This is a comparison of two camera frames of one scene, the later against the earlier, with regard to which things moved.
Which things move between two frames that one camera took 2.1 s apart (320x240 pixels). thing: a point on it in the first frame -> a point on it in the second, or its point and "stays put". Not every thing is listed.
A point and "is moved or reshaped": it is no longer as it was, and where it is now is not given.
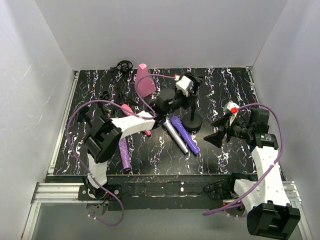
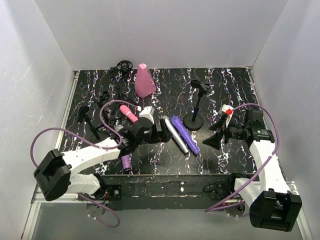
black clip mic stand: (83, 110) stays put
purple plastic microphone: (185, 134) stays put
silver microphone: (175, 136) stays put
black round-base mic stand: (193, 123) is moved or reshaped
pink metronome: (146, 86) stays put
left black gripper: (189, 93) -> (161, 131)
